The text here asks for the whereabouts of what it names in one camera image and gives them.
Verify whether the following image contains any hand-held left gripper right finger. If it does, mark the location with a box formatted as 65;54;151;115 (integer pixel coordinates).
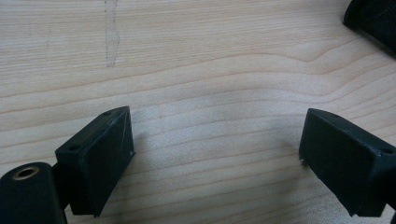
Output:
298;107;396;217

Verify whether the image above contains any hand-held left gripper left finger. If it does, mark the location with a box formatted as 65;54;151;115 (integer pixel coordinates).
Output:
54;105;135;217

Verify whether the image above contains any dark cloth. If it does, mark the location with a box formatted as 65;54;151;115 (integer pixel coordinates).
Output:
343;0;396;56

